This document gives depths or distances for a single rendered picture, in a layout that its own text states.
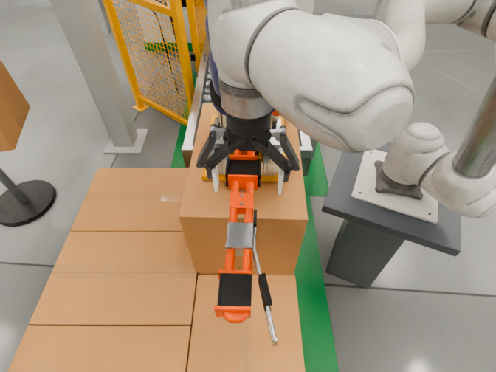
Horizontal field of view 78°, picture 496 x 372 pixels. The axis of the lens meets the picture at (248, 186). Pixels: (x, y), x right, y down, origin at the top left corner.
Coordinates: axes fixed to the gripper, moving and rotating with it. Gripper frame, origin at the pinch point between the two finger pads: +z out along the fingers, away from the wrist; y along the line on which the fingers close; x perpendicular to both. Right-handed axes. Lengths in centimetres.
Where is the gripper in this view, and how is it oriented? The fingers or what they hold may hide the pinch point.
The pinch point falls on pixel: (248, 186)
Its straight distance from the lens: 65.7
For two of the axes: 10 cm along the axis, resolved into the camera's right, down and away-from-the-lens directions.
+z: 0.0, 6.5, 7.6
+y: -10.0, -0.3, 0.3
